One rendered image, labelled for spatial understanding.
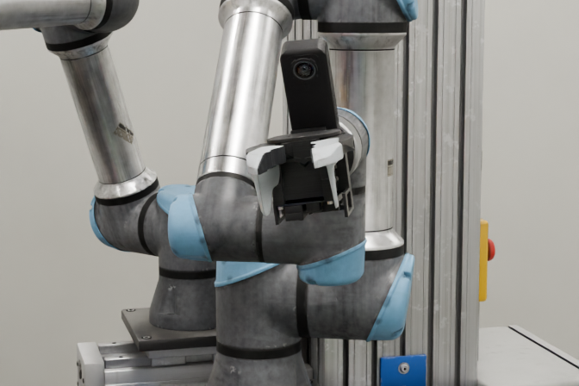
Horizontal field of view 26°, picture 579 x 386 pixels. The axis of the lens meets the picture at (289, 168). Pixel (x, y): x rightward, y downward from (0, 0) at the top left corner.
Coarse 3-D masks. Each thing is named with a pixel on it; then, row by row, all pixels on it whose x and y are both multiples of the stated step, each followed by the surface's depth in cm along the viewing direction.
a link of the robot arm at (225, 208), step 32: (224, 0) 158; (256, 0) 156; (288, 0) 158; (224, 32) 156; (256, 32) 154; (288, 32) 161; (224, 64) 152; (256, 64) 151; (224, 96) 149; (256, 96) 149; (224, 128) 146; (256, 128) 147; (224, 160) 143; (224, 192) 140; (256, 192) 143; (192, 224) 139; (224, 224) 138; (256, 224) 138; (192, 256) 141; (224, 256) 140; (256, 256) 139
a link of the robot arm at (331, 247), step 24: (360, 192) 138; (264, 216) 138; (312, 216) 137; (336, 216) 136; (360, 216) 138; (264, 240) 138; (288, 240) 137; (312, 240) 137; (336, 240) 137; (360, 240) 138; (312, 264) 137; (336, 264) 137; (360, 264) 139
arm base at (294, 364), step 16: (224, 352) 167; (240, 352) 166; (256, 352) 165; (272, 352) 166; (288, 352) 167; (224, 368) 167; (240, 368) 166; (256, 368) 165; (272, 368) 166; (288, 368) 167; (304, 368) 170; (208, 384) 170; (224, 384) 167; (240, 384) 165; (256, 384) 165; (272, 384) 165; (288, 384) 166; (304, 384) 169
